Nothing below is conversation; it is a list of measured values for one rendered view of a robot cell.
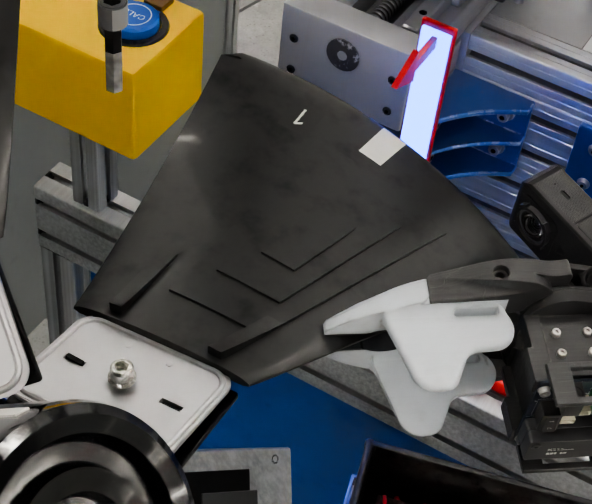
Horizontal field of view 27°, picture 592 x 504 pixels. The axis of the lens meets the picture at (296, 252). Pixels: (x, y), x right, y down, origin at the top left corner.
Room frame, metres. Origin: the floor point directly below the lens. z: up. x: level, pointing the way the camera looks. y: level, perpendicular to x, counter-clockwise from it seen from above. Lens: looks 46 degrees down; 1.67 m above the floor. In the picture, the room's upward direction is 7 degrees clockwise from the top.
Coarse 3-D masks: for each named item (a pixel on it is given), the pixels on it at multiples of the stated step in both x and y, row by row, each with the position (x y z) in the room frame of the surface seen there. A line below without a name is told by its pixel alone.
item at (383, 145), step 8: (384, 128) 0.58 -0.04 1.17; (376, 136) 0.57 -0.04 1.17; (384, 136) 0.58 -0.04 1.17; (392, 136) 0.58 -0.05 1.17; (368, 144) 0.57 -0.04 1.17; (376, 144) 0.57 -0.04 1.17; (384, 144) 0.57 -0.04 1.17; (392, 144) 0.57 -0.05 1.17; (400, 144) 0.57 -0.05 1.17; (368, 152) 0.56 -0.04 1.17; (376, 152) 0.56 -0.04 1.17; (384, 152) 0.56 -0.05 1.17; (392, 152) 0.56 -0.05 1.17; (376, 160) 0.55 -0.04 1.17; (384, 160) 0.56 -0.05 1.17
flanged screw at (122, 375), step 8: (120, 360) 0.36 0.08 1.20; (128, 360) 0.36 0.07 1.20; (112, 368) 0.35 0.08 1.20; (120, 368) 0.36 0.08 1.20; (128, 368) 0.36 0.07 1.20; (112, 376) 0.35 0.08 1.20; (120, 376) 0.35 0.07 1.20; (128, 376) 0.35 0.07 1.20; (136, 376) 0.36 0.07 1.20; (112, 384) 0.35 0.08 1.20; (120, 384) 0.35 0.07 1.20; (128, 384) 0.35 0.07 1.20
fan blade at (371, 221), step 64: (256, 64) 0.61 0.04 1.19; (192, 128) 0.55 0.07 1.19; (256, 128) 0.56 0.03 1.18; (320, 128) 0.57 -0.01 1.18; (192, 192) 0.50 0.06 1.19; (256, 192) 0.50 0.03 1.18; (320, 192) 0.51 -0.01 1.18; (384, 192) 0.53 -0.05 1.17; (448, 192) 0.55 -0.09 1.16; (128, 256) 0.44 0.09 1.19; (192, 256) 0.44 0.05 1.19; (256, 256) 0.45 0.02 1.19; (320, 256) 0.46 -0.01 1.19; (384, 256) 0.47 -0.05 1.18; (448, 256) 0.49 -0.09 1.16; (512, 256) 0.52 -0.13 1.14; (128, 320) 0.39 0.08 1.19; (192, 320) 0.40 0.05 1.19; (256, 320) 0.40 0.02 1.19; (320, 320) 0.41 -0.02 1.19
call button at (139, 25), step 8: (128, 0) 0.81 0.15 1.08; (128, 8) 0.80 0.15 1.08; (136, 8) 0.80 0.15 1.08; (144, 8) 0.80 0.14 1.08; (152, 8) 0.80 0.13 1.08; (128, 16) 0.79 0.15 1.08; (136, 16) 0.79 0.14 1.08; (144, 16) 0.79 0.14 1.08; (152, 16) 0.79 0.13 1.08; (128, 24) 0.77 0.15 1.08; (136, 24) 0.78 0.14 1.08; (144, 24) 0.78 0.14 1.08; (152, 24) 0.78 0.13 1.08; (128, 32) 0.77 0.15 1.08; (136, 32) 0.77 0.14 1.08; (144, 32) 0.77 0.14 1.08; (152, 32) 0.78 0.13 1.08
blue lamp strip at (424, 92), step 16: (432, 32) 0.67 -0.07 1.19; (448, 48) 0.66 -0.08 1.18; (432, 64) 0.67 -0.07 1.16; (416, 80) 0.67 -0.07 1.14; (432, 80) 0.66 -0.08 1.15; (416, 96) 0.67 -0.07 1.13; (432, 96) 0.66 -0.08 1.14; (416, 112) 0.67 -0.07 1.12; (432, 112) 0.66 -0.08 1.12; (416, 128) 0.67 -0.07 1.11; (416, 144) 0.67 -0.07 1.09
